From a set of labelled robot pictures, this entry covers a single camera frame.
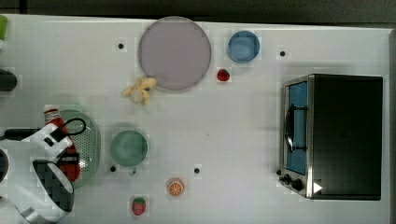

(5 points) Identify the red ketchup bottle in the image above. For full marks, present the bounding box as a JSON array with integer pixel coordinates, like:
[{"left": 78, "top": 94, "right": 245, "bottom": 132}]
[{"left": 44, "top": 105, "right": 81, "bottom": 182}]

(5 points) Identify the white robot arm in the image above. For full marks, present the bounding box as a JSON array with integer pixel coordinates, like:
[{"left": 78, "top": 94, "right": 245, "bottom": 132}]
[{"left": 1, "top": 123, "right": 74, "bottom": 224}]

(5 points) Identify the green oval strainer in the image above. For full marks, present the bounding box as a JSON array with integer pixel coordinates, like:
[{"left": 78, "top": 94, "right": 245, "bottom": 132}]
[{"left": 61, "top": 109, "right": 101, "bottom": 189}]

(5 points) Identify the strawberry toy near plate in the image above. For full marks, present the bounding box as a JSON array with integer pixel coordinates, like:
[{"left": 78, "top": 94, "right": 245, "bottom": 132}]
[{"left": 217, "top": 69, "right": 231, "bottom": 82}]

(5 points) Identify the peeled banana toy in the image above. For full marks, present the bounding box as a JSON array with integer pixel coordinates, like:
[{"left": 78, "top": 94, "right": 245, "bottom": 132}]
[{"left": 121, "top": 77, "right": 157, "bottom": 105}]

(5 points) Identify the purple round plate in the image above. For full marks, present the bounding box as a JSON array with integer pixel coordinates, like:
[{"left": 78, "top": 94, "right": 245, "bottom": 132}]
[{"left": 138, "top": 16, "right": 211, "bottom": 91}]

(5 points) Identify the orange slice toy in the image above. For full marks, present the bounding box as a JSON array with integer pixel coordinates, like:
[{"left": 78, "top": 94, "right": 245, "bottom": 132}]
[{"left": 167, "top": 178, "right": 185, "bottom": 197}]

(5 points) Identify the green mug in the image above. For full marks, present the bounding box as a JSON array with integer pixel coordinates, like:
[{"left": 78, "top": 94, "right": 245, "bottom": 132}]
[{"left": 109, "top": 130, "right": 149, "bottom": 175}]

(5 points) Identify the blue bowl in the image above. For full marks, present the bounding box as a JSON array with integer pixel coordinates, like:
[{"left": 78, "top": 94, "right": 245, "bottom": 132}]
[{"left": 228, "top": 31, "right": 261, "bottom": 63}]

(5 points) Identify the strawberry toy near orange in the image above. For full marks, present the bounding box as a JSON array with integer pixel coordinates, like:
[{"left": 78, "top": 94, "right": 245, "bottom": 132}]
[{"left": 132, "top": 197, "right": 146, "bottom": 217}]

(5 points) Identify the black toaster oven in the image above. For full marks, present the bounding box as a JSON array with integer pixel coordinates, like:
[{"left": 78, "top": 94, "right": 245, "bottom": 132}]
[{"left": 276, "top": 74, "right": 383, "bottom": 201}]

